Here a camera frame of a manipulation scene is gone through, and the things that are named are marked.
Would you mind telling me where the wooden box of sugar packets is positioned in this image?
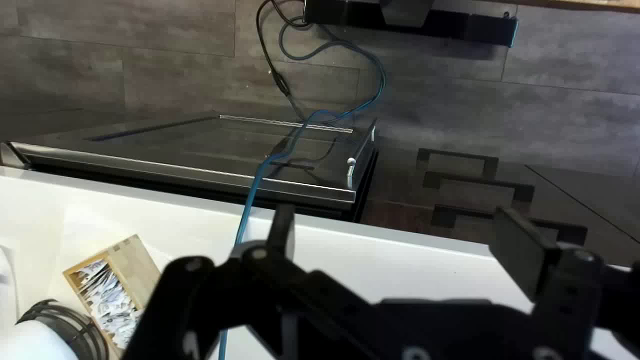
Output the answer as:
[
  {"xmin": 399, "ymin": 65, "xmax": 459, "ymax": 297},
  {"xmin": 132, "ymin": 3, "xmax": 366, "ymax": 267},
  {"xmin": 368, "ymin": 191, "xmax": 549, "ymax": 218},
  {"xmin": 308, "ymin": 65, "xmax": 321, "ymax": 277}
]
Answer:
[{"xmin": 61, "ymin": 233, "xmax": 164, "ymax": 357}]

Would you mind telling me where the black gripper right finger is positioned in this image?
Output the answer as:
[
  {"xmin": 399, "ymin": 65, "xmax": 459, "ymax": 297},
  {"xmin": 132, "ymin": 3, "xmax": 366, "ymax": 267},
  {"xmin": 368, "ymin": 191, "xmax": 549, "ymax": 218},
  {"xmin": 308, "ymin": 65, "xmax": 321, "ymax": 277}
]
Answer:
[{"xmin": 488, "ymin": 207, "xmax": 640, "ymax": 336}]

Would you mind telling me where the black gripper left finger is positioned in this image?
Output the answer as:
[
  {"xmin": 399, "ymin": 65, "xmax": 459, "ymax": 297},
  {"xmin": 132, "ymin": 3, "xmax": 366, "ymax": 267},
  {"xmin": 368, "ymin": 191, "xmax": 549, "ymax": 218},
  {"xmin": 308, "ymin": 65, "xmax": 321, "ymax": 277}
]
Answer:
[{"xmin": 121, "ymin": 203, "xmax": 376, "ymax": 360}]

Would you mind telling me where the aluminium frame robot cart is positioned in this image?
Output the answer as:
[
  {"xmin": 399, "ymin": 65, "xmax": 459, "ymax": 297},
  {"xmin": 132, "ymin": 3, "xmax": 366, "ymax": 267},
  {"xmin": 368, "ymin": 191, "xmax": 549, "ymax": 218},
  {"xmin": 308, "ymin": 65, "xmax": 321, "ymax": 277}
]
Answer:
[{"xmin": 6, "ymin": 110, "xmax": 380, "ymax": 223}]

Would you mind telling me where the thin black cable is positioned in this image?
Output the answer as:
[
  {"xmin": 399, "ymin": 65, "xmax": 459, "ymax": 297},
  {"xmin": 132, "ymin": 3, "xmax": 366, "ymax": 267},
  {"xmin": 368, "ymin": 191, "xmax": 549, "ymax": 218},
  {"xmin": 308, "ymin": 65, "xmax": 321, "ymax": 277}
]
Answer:
[{"xmin": 253, "ymin": 0, "xmax": 335, "ymax": 122}]

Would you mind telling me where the black wall-mounted device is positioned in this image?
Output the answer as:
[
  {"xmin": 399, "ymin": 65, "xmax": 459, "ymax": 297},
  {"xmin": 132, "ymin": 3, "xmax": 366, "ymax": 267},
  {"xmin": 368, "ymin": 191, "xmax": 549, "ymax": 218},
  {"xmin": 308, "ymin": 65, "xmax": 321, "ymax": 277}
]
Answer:
[{"xmin": 304, "ymin": 0, "xmax": 519, "ymax": 49}]

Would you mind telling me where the black power cable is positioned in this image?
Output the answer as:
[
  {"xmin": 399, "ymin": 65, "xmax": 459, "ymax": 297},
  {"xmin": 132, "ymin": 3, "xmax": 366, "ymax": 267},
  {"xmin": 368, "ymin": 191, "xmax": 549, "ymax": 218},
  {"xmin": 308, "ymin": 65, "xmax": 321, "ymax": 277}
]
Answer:
[{"xmin": 215, "ymin": 27, "xmax": 390, "ymax": 360}]

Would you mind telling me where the white round object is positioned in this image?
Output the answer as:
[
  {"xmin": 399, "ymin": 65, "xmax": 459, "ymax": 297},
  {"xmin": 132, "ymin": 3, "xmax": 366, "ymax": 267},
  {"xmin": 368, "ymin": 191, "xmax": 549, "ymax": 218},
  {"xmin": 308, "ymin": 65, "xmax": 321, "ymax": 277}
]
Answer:
[{"xmin": 16, "ymin": 298, "xmax": 111, "ymax": 360}]

